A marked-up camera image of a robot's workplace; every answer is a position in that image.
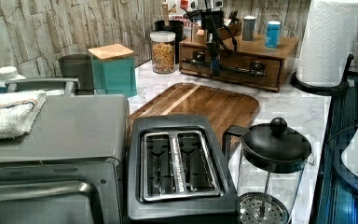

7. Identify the teal canister with wooden lid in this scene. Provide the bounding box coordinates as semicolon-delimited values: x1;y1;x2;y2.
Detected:
88;44;137;97

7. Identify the white folded towel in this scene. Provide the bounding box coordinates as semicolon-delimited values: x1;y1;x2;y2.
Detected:
0;91;47;139

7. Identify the white bottle with blue label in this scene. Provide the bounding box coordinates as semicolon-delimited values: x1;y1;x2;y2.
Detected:
0;66;25;93

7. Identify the wooden cutting board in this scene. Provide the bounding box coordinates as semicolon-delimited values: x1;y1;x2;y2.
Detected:
128;83;259;146

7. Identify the dark grey cylindrical can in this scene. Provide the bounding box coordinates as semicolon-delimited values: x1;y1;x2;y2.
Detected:
242;16;255;41

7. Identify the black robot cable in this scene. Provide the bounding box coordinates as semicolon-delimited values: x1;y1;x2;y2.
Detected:
323;118;358;147

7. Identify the stainless toaster oven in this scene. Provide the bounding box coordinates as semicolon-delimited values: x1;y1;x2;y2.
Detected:
0;94;129;224

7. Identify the clear jar with white lid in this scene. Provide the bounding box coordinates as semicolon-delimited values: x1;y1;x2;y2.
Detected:
150;31;175;74

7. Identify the wooden drawer cabinet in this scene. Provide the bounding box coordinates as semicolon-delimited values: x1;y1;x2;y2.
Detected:
179;35;299;92

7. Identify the blue cylindrical can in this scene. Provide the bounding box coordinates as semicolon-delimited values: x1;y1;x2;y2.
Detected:
265;21;281;49

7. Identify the silver two-slot toaster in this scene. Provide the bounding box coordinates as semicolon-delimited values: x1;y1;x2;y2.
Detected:
124;115;240;224

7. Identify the wooden drawer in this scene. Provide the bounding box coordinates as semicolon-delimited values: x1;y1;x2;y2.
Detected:
179;45;287;91

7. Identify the glass french press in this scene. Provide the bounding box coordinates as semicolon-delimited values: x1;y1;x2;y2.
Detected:
223;118;315;224

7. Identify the white paper towel roll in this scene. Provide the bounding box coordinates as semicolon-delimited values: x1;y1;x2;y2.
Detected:
296;0;358;84

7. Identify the black paper towel holder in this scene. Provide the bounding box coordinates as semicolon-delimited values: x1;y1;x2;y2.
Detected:
290;54;354;96

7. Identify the wooden spoon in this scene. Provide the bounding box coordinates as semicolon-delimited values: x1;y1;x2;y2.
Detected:
161;2;170;27

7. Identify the grey cup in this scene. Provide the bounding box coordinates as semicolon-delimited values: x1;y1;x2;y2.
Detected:
59;54;94;93

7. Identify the wooden tea organizer box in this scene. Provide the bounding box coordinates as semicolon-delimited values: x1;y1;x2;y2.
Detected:
191;19;241;44

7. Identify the white and red box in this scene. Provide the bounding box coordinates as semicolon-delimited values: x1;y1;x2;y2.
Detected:
166;0;198;39

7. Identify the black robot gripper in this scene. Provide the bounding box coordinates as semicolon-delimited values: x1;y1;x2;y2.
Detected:
183;8;238;76

